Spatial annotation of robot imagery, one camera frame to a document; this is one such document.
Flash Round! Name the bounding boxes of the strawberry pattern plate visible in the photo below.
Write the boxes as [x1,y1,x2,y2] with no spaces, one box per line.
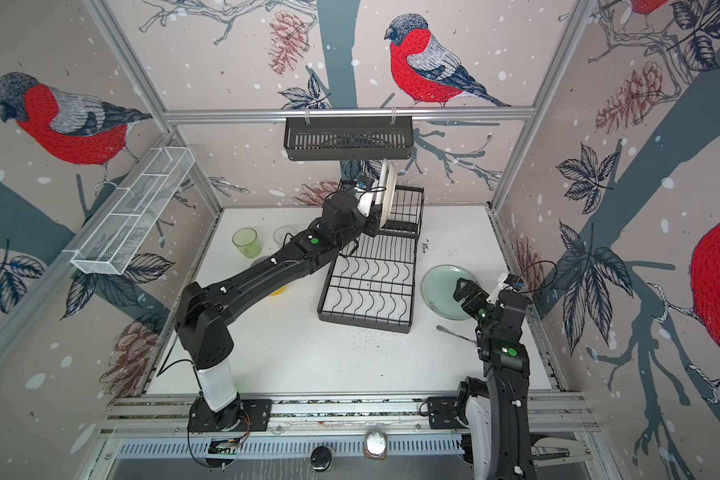
[377,160,397,228]

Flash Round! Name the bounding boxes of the green floral plate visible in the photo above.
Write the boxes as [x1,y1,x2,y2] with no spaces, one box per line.
[421,265,477,321]

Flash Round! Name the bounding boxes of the cream plate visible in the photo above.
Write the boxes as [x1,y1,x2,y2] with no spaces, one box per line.
[382,162,397,226]

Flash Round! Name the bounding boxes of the clear glass cup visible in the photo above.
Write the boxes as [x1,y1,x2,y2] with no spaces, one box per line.
[273,225,298,248]

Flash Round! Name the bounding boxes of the green glass cup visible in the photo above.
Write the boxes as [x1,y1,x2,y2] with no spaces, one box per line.
[232,227,262,259]

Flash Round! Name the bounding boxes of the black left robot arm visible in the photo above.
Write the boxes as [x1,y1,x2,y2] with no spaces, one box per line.
[175,191,389,422]

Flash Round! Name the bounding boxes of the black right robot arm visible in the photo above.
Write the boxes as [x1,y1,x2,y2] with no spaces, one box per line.
[453,278,537,479]

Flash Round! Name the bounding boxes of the black two-tier dish rack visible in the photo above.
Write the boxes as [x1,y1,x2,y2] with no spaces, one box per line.
[317,186,424,334]

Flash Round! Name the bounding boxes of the silver metal spoon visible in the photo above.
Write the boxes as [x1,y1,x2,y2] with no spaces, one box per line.
[435,325,477,345]

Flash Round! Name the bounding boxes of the grey stapler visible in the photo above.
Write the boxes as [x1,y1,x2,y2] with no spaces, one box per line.
[531,437,593,468]

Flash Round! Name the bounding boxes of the silver round button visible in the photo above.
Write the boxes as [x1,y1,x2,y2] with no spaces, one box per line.
[363,430,388,460]

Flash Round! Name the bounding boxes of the black round knob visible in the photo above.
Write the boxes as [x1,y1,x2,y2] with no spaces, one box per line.
[310,445,334,473]

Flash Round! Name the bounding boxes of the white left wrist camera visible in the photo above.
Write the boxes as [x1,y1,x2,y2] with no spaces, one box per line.
[354,175,378,217]

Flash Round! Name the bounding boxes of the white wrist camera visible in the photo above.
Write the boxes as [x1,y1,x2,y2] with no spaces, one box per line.
[494,272,525,293]
[354,175,378,217]

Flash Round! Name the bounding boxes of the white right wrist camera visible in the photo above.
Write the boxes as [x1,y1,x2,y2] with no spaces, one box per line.
[494,272,525,293]

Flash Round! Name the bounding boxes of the black hanging wall basket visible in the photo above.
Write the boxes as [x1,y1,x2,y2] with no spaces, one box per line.
[283,116,414,161]

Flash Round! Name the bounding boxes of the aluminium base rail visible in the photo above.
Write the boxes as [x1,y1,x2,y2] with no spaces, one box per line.
[107,392,595,460]

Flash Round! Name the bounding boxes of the white mesh wall shelf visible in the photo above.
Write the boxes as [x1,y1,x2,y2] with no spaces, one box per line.
[71,146,195,275]

